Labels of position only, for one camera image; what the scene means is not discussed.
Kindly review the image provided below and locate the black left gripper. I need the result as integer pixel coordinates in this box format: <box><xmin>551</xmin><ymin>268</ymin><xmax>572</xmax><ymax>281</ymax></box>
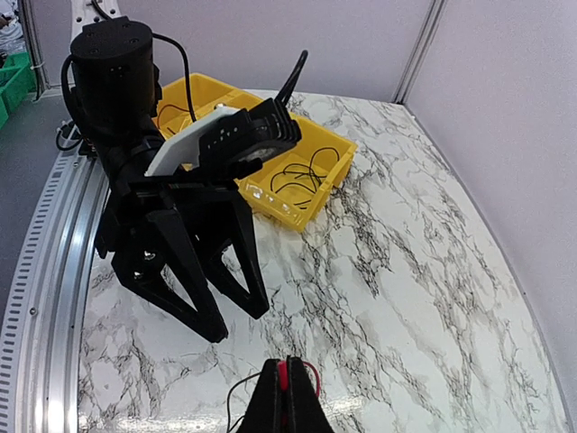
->
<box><xmin>94</xmin><ymin>134</ymin><xmax>270</xmax><ymax>345</ymax></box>

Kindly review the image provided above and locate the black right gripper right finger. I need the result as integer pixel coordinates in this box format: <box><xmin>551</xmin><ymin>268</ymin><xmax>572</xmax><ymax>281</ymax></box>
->
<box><xmin>288</xmin><ymin>357</ymin><xmax>334</xmax><ymax>433</ymax></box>

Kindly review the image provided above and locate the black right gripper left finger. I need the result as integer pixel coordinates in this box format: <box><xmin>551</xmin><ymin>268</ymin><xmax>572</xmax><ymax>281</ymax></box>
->
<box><xmin>237</xmin><ymin>358</ymin><xmax>289</xmax><ymax>433</ymax></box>

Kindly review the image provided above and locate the dark green cable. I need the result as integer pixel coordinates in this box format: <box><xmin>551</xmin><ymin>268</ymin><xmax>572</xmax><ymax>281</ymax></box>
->
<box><xmin>269</xmin><ymin>146</ymin><xmax>340</xmax><ymax>212</ymax></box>

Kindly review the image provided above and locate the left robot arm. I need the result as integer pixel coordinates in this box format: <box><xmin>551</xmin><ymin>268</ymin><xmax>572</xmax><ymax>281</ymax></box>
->
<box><xmin>61</xmin><ymin>17</ymin><xmax>269</xmax><ymax>343</ymax></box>

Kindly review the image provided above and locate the yellow bin right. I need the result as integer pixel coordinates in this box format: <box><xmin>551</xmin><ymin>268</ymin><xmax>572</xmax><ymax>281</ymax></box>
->
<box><xmin>238</xmin><ymin>115</ymin><xmax>358</xmax><ymax>232</ymax></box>

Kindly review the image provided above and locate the yellow bin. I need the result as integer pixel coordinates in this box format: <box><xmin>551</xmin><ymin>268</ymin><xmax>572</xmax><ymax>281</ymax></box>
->
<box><xmin>193</xmin><ymin>89</ymin><xmax>262</xmax><ymax>120</ymax></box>
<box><xmin>238</xmin><ymin>115</ymin><xmax>358</xmax><ymax>232</ymax></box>
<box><xmin>152</xmin><ymin>72</ymin><xmax>253</xmax><ymax>141</ymax></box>

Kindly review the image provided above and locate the yellow bin left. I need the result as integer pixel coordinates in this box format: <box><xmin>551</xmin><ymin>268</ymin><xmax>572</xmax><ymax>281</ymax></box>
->
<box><xmin>152</xmin><ymin>72</ymin><xmax>253</xmax><ymax>141</ymax></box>

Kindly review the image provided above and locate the yellow bin middle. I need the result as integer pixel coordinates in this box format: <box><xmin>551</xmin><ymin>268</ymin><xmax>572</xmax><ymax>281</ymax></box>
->
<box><xmin>193</xmin><ymin>89</ymin><xmax>262</xmax><ymax>120</ymax></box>

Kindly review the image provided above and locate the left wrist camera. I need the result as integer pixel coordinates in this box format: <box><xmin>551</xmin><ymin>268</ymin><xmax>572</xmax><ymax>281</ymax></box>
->
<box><xmin>145</xmin><ymin>50</ymin><xmax>308</xmax><ymax>179</ymax></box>

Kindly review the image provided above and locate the left frame post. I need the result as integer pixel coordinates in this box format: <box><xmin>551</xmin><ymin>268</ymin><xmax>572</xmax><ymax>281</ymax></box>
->
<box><xmin>18</xmin><ymin>0</ymin><xmax>50</xmax><ymax>102</ymax></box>

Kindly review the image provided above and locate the frame post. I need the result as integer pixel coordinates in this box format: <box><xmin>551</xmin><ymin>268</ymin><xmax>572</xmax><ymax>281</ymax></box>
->
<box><xmin>393</xmin><ymin>0</ymin><xmax>447</xmax><ymax>105</ymax></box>
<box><xmin>18</xmin><ymin>0</ymin><xmax>50</xmax><ymax>102</ymax></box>

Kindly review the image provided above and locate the aluminium front rail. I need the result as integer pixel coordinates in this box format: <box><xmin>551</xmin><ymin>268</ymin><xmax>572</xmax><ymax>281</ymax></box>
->
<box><xmin>1</xmin><ymin>153</ymin><xmax>108</xmax><ymax>432</ymax></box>

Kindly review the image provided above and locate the right frame post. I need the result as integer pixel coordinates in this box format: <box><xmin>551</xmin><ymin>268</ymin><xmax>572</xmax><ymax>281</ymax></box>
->
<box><xmin>393</xmin><ymin>0</ymin><xmax>447</xmax><ymax>105</ymax></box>

